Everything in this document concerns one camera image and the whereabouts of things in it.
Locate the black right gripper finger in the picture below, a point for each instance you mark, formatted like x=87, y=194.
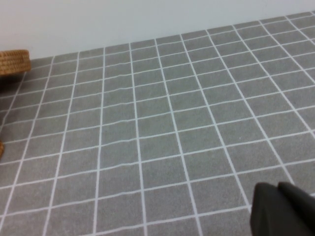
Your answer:
x=280, y=211

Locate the woven rattan basket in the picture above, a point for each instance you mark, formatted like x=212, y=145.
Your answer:
x=1, y=150

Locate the woven rattan basket lid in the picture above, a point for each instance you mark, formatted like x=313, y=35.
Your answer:
x=13, y=62

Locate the grey checked tablecloth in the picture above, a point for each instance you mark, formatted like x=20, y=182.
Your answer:
x=157, y=135

